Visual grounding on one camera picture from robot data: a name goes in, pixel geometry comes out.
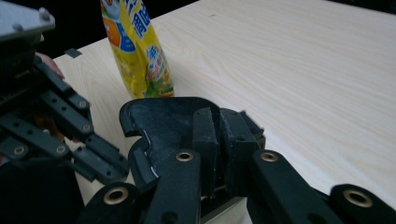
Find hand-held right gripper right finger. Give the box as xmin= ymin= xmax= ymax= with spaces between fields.
xmin=219 ymin=107 xmax=262 ymax=198

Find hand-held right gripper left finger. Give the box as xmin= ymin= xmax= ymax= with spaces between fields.
xmin=180 ymin=106 xmax=219 ymax=198

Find yellow spouted pouch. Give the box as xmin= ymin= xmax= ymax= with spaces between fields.
xmin=100 ymin=0 xmax=176 ymax=99

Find grey tape piece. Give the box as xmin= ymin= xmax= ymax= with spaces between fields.
xmin=64 ymin=48 xmax=83 ymax=59

